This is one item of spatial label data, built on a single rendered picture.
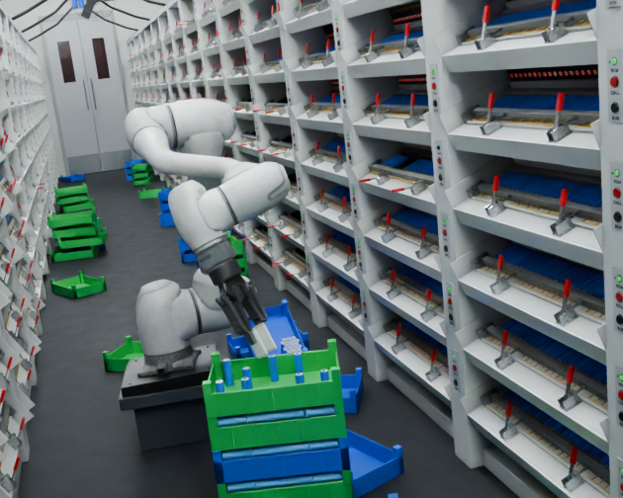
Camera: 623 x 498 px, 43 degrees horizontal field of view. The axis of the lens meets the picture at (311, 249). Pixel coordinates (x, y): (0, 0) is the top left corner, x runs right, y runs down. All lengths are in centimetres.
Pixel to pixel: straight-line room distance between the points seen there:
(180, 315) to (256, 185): 79
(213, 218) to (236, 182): 10
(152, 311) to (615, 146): 155
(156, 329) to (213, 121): 68
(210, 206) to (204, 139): 54
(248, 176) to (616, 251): 84
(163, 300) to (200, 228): 71
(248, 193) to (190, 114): 55
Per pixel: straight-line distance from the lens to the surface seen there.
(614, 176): 148
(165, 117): 234
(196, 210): 185
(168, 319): 253
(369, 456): 238
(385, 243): 255
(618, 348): 157
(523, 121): 184
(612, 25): 146
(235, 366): 194
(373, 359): 287
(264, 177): 187
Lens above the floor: 112
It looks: 13 degrees down
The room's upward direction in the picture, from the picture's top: 6 degrees counter-clockwise
